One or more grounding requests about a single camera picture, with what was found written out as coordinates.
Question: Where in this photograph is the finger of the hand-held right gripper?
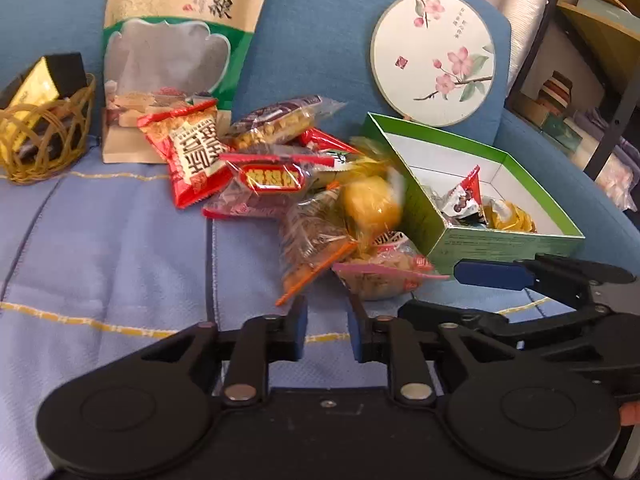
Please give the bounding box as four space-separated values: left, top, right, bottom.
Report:
452 252 636 312
397 300 602 345

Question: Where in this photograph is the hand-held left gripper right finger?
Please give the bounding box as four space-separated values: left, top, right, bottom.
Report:
346 292 521 403

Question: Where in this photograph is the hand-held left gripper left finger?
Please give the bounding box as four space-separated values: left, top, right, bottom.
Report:
140 296 308 406

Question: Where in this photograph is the green cardboard box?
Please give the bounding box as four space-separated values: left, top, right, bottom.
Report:
361 112 586 281

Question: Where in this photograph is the yellow snack packet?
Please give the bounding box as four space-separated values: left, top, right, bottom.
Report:
340 150 408 246

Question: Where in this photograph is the dark label clear snack packet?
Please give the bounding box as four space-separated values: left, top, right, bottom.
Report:
227 94 348 153

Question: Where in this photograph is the yellow wrapped snack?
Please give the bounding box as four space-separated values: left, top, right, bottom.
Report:
482 199 538 233

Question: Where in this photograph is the pink edged clear snack packet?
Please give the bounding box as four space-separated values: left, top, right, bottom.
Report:
332 232 451 302

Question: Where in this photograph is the red white snack packet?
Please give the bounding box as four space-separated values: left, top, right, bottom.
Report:
442 165 488 226

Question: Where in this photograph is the orange edged clear snack packet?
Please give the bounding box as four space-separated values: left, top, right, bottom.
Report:
275 195 358 307

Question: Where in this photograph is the clear plastic bag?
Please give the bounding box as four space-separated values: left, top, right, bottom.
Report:
590 155 638 211

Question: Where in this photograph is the red yellow label clear packet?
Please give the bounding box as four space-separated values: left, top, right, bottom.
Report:
202 151 336 221

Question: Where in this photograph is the dark green carton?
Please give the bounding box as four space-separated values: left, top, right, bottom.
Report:
542 112 586 156

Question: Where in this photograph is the black metal shelf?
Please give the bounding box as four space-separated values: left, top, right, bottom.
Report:
505 0 640 181

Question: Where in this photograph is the small red snack packet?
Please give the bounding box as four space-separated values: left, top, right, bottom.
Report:
299 127 361 156

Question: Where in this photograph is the striped round container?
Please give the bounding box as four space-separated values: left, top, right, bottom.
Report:
539 71 573 111

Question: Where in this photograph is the light blue striped towel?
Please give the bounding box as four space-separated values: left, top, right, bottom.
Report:
0 160 551 480

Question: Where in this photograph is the round floral tin lid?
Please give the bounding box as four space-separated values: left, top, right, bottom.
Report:
371 0 497 127

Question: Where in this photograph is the white paper roll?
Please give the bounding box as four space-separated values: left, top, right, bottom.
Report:
497 0 548 98

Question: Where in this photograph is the blue cushion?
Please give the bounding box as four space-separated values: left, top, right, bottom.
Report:
0 0 640 321

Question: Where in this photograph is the wicker basket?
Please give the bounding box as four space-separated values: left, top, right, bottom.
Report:
0 72 97 185

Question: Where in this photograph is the large beige snack bag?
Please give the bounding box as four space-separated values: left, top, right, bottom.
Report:
101 0 281 165

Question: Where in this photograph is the black and yellow box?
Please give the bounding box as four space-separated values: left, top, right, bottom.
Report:
0 52 86 156

